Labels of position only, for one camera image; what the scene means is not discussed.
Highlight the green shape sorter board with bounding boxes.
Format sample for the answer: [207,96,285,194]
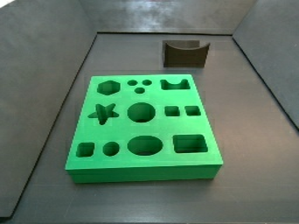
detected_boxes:
[66,74,223,183]

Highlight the dark grey curved block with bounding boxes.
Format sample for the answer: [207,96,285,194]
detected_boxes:
[163,40,211,68]

